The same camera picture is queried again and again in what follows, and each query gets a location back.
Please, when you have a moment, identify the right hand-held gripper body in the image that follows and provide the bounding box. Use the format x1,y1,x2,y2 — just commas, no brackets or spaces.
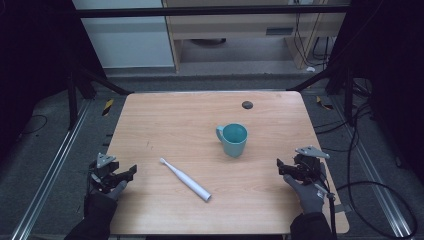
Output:
289,145,331,185

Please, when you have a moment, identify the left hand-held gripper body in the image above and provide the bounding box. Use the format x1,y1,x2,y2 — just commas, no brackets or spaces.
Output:
88,152,125,193

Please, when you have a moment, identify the white electric toothbrush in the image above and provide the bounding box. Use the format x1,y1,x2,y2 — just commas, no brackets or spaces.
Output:
159,157,213,203

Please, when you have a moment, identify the teal cup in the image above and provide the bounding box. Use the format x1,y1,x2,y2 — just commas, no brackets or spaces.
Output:
215,122,249,159

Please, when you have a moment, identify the person's left hand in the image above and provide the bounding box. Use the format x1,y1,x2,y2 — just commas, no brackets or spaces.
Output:
99,179,129,202

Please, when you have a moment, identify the person's right hand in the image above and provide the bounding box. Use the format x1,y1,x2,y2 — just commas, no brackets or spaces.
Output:
283,162,329,215

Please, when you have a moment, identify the yellow black striped tape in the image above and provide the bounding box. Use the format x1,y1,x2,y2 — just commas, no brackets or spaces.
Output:
315,95,334,111
101,98,115,117

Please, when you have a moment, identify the black metal stand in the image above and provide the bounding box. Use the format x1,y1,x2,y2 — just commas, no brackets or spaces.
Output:
286,63,356,126
66,64,134,131

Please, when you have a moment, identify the white cabinet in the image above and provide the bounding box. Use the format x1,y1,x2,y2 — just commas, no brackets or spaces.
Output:
71,0,176,70

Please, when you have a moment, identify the wooden desk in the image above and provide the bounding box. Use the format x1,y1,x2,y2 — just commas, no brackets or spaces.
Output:
161,0,351,72

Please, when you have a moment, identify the aluminium floor rail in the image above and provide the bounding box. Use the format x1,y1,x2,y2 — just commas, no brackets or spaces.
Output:
331,96,414,238
9,99,92,240

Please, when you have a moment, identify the thin black floor cable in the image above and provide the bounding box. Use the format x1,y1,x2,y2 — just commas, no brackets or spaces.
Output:
18,114,49,136

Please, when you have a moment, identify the black metal frame bar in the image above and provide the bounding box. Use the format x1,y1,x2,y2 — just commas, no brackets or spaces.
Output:
74,4,350,19

